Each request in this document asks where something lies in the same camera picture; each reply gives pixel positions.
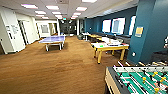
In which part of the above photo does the yellow wooden gaming table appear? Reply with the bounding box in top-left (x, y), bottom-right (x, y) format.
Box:
top-left (91, 40), bottom-right (130, 65)

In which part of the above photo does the bright office window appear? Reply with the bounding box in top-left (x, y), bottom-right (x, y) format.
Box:
top-left (128, 15), bottom-right (137, 36)
top-left (111, 17), bottom-right (126, 35)
top-left (101, 19), bottom-right (112, 33)

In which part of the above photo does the blue ping pong table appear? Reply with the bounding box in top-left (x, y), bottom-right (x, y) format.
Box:
top-left (38, 34), bottom-right (67, 52)

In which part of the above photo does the rectangular ceiling light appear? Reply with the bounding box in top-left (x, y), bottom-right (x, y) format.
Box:
top-left (20, 3), bottom-right (39, 10)
top-left (75, 6), bottom-right (88, 12)
top-left (45, 5), bottom-right (60, 11)
top-left (81, 0), bottom-right (98, 4)

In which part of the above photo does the green foosball table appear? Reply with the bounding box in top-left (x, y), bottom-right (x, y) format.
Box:
top-left (104, 62), bottom-right (168, 94)

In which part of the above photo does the white pillar notice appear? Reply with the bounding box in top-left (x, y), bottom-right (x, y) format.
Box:
top-left (6, 24), bottom-right (20, 40)

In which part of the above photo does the white wall outlet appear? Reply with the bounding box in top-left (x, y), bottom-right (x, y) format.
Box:
top-left (131, 51), bottom-right (137, 57)

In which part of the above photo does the yellow wall sign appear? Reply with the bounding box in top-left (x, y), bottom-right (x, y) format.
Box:
top-left (134, 26), bottom-right (145, 38)

